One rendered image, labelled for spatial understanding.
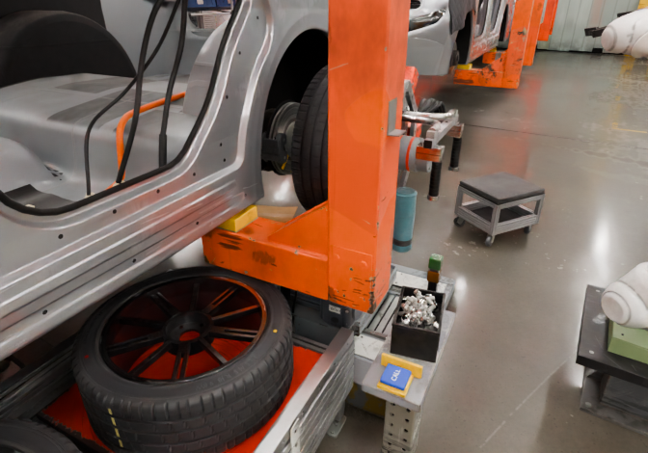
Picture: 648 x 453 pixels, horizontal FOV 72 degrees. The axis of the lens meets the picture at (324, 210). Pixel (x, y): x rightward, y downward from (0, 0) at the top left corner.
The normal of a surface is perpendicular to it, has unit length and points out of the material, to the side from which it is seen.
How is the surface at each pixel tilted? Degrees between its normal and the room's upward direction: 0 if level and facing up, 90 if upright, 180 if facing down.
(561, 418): 0
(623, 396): 90
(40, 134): 81
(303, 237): 90
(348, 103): 90
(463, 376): 0
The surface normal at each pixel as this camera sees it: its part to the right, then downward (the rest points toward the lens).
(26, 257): 0.88, 0.23
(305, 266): -0.46, 0.39
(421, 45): 0.22, 0.44
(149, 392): 0.00, -0.90
